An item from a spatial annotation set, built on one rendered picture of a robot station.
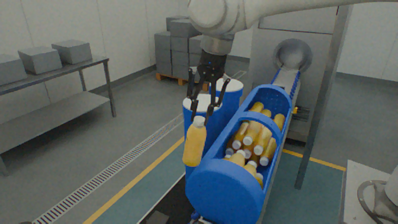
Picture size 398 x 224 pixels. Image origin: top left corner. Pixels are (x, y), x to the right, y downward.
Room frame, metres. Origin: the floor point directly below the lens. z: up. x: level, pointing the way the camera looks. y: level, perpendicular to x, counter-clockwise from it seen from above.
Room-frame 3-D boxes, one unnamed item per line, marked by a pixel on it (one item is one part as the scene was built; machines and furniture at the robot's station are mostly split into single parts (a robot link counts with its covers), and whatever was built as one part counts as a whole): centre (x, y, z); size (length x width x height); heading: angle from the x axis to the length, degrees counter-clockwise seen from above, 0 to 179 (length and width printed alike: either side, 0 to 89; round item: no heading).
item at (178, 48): (4.76, 0.11, 0.59); 1.20 x 0.80 x 1.19; 59
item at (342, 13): (1.75, -1.01, 0.85); 0.06 x 0.06 x 1.70; 64
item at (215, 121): (1.55, -0.04, 0.59); 0.28 x 0.28 x 0.88
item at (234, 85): (1.89, -0.25, 1.03); 0.28 x 0.28 x 0.01
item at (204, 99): (1.55, -0.04, 1.03); 0.28 x 0.28 x 0.01
